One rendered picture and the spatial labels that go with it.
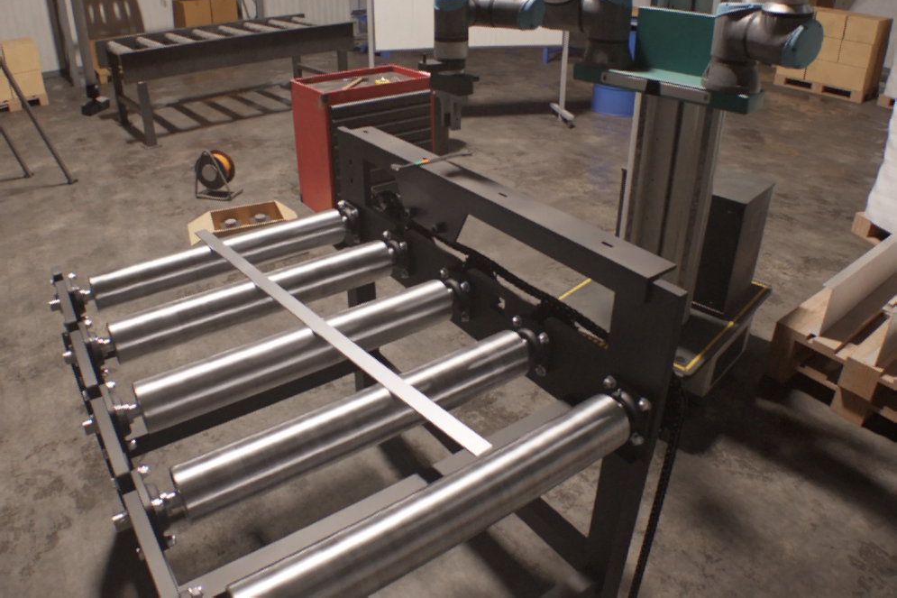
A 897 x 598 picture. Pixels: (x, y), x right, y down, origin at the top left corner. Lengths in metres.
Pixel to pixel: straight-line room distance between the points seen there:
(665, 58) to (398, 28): 3.99
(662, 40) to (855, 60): 7.13
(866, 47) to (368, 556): 8.91
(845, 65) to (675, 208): 7.03
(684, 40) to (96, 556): 2.61
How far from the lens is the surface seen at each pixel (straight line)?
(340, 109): 3.71
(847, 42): 9.49
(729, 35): 2.18
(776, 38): 2.08
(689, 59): 2.42
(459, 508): 1.13
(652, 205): 2.70
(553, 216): 1.47
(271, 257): 2.07
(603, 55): 2.40
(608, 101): 7.05
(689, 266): 2.66
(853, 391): 3.00
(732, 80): 2.19
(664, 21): 2.45
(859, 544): 2.58
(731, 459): 2.69
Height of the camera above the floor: 1.75
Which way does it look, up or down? 27 degrees down
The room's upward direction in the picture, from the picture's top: straight up
